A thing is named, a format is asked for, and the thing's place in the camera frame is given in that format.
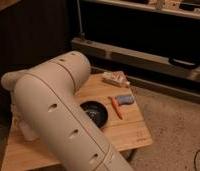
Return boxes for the wooden table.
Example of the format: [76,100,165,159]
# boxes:
[0,72,154,171]

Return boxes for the black cable on floor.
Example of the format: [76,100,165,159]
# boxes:
[193,146,200,171]

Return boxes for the orange carrot toy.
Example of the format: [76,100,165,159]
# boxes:
[108,96,123,120]

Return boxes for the black bowl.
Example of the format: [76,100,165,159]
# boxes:
[80,101,108,128]

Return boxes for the blue grey handheld tool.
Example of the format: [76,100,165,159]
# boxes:
[116,94,134,105]

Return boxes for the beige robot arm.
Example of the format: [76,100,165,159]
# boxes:
[1,51,133,171]

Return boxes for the black handle on bench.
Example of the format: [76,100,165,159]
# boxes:
[168,58,199,70]

